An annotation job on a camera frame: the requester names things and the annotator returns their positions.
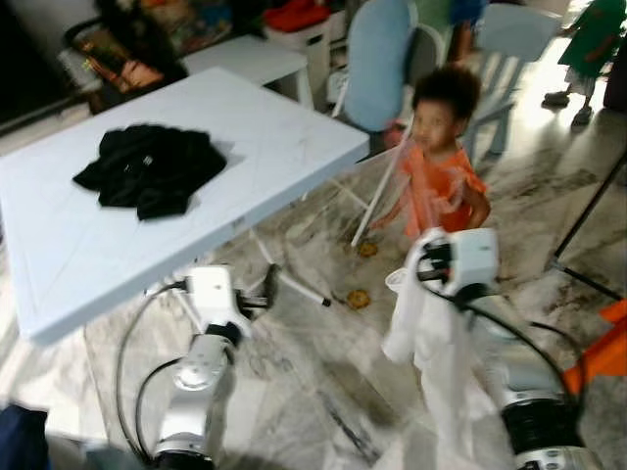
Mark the red cloth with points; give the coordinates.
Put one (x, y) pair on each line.
(294, 15)

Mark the round brown biscuit toy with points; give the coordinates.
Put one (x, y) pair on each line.
(367, 249)
(360, 298)

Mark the light blue child chair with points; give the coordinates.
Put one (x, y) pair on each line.
(514, 34)

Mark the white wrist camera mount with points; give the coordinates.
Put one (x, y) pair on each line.
(211, 299)
(470, 259)

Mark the small white table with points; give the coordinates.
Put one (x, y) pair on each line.
(250, 59)

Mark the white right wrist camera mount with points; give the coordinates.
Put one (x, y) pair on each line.
(470, 259)

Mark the white bin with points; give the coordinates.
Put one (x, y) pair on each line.
(299, 54)

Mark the child in orange shirt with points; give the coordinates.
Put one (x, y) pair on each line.
(446, 186)

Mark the child in green dress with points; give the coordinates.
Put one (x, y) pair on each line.
(593, 44)

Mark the white shirt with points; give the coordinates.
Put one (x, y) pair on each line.
(446, 382)

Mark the orange shirt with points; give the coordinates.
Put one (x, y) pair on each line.
(602, 352)

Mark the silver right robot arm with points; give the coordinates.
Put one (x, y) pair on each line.
(534, 411)

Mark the black garment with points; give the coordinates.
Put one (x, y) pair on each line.
(147, 171)

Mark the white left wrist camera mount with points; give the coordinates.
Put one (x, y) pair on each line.
(211, 299)

